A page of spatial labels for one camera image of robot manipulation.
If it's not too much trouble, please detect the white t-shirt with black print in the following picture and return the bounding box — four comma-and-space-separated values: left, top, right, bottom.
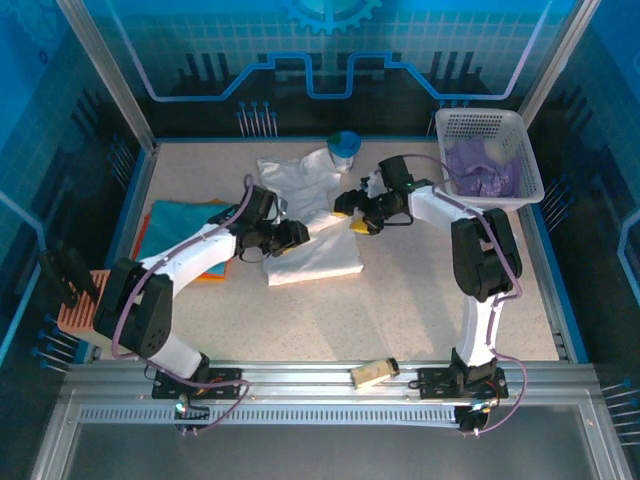
256, 147, 364, 288

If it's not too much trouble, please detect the white and blue yogurt cup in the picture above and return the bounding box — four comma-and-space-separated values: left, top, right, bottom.
327, 130, 362, 175

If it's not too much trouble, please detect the orange folded t-shirt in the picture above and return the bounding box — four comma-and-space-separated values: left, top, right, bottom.
132, 212, 231, 284

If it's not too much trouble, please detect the purple t-shirt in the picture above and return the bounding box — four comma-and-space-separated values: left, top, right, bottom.
444, 137, 524, 199

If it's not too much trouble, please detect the teal folded t-shirt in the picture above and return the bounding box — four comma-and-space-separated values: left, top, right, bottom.
137, 199, 236, 279

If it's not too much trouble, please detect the beige bottle with black cap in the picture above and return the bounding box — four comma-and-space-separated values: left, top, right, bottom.
349, 356, 400, 390

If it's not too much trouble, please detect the white perforated plastic basket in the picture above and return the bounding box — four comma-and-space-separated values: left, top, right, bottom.
433, 107, 546, 206

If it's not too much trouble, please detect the black slotted rack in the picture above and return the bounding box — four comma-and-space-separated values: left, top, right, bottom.
38, 240, 100, 309

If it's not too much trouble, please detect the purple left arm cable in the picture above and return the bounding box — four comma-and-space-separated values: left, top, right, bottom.
110, 173, 254, 361

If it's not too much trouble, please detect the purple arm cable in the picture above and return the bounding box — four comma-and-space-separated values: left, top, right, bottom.
404, 153, 525, 351
110, 173, 254, 361

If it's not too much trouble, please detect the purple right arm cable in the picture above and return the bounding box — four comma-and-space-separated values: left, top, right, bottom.
404, 153, 525, 351

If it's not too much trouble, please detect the aluminium mounting rail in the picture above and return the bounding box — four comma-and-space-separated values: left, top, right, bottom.
149, 360, 511, 405

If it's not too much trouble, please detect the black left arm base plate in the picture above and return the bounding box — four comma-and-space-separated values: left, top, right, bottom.
152, 367, 244, 401

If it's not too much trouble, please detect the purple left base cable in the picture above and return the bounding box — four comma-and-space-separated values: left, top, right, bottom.
174, 377, 251, 436

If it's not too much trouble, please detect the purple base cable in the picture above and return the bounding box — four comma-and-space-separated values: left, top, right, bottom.
462, 349, 530, 435
174, 377, 251, 436

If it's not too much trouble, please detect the white slotted cable tray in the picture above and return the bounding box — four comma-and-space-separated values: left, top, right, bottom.
79, 405, 459, 426

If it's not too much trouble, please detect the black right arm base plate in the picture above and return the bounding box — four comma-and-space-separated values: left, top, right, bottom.
417, 367, 509, 401

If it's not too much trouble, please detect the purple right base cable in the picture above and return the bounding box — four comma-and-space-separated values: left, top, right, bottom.
462, 349, 530, 435

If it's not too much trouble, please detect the aluminium frame post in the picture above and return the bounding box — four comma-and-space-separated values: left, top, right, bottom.
55, 0, 160, 154
517, 0, 601, 119

